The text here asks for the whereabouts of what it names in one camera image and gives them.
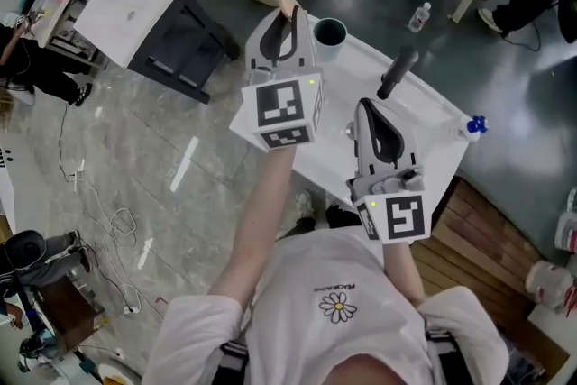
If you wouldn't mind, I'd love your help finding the person's white shoe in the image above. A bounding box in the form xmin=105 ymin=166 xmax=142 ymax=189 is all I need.
xmin=294 ymin=188 xmax=317 ymax=232

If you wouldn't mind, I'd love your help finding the clear bottle with blue top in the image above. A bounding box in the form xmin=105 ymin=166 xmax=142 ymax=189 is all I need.
xmin=449 ymin=115 xmax=491 ymax=144

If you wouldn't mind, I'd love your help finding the wooden platform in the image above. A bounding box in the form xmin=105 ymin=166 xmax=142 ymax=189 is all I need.
xmin=408 ymin=177 xmax=574 ymax=378

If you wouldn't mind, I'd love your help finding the black cylindrical handle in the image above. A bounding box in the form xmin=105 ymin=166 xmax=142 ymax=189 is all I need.
xmin=375 ymin=44 xmax=421 ymax=101

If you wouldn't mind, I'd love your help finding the white floor cable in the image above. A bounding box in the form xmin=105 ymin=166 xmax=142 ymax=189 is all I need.
xmin=55 ymin=103 xmax=146 ymax=317

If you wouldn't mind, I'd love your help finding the pink and white bag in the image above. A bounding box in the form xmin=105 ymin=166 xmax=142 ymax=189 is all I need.
xmin=524 ymin=260 xmax=577 ymax=317
xmin=553 ymin=188 xmax=577 ymax=254

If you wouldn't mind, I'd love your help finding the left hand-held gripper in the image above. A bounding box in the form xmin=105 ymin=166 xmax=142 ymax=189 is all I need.
xmin=228 ymin=5 xmax=326 ymax=152

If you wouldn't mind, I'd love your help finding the person's right forearm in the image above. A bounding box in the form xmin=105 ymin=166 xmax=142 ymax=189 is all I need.
xmin=381 ymin=240 xmax=427 ymax=308

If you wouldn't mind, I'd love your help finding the teal cup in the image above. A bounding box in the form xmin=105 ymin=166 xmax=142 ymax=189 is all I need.
xmin=312 ymin=16 xmax=350 ymax=62

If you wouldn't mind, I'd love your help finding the clear plastic water bottle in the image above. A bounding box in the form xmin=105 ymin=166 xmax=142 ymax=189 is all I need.
xmin=407 ymin=1 xmax=433 ymax=34

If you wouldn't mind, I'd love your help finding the person's white t-shirt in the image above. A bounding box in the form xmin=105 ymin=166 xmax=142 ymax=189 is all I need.
xmin=142 ymin=225 xmax=510 ymax=385

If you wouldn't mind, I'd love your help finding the white shelf cart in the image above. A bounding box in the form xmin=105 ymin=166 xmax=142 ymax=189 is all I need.
xmin=25 ymin=0 xmax=87 ymax=51

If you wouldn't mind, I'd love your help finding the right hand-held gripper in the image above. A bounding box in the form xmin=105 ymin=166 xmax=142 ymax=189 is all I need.
xmin=345 ymin=97 xmax=428 ymax=245

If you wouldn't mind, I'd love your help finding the white counter with black frame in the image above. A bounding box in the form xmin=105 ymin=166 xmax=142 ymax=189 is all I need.
xmin=73 ymin=0 xmax=241 ymax=105

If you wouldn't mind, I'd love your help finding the person's left forearm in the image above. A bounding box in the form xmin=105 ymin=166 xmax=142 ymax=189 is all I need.
xmin=208 ymin=145 xmax=299 ymax=313

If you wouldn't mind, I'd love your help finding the white tray table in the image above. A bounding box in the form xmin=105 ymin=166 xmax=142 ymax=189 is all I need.
xmin=245 ymin=11 xmax=481 ymax=232

